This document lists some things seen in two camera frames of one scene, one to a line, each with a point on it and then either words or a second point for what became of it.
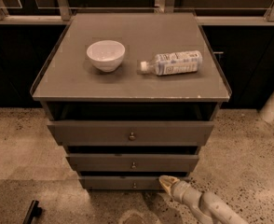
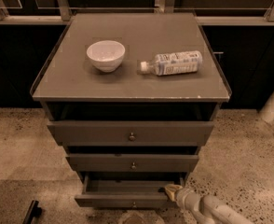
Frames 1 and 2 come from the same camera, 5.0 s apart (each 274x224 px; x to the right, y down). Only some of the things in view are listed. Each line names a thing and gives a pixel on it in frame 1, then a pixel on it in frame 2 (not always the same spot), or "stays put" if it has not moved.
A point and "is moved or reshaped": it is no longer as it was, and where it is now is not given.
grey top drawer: [130, 133] stays put
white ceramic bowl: [106, 55] stays put
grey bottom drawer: [122, 183] is moved or reshaped
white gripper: [181, 191] → [184, 196]
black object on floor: [34, 211] stays put
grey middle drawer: [133, 162] stays put
